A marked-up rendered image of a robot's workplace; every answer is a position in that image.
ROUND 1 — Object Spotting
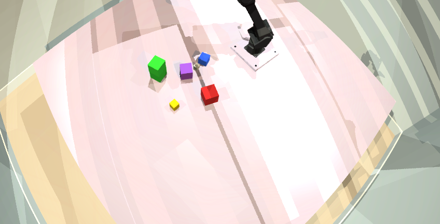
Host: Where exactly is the green block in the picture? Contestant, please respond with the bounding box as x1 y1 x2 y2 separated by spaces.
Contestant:
149 67 167 82
147 55 166 77

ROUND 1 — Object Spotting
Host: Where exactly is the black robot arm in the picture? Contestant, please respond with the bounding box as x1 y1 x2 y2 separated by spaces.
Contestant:
237 0 274 58

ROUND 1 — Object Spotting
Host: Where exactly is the yellow cube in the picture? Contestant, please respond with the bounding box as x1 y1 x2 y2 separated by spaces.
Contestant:
169 99 180 111

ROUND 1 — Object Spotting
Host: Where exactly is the purple block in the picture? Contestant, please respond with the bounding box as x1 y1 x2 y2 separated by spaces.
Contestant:
180 63 193 80

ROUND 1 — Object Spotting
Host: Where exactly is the red block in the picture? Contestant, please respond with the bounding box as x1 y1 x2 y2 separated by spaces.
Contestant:
200 84 219 106

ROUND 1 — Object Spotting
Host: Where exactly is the blue block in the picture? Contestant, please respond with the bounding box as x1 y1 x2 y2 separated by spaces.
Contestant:
198 52 210 66

